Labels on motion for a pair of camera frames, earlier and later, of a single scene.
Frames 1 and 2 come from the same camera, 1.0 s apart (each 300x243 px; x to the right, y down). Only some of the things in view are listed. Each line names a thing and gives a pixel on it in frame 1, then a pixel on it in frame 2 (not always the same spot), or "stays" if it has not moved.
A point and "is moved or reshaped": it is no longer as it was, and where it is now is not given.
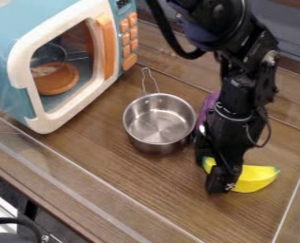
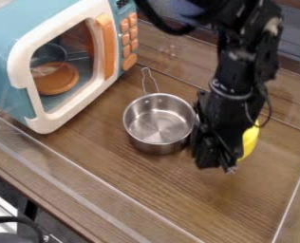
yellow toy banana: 255,177 is moved or reshaped
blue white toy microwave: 56,55 stays
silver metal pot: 159,120 stays
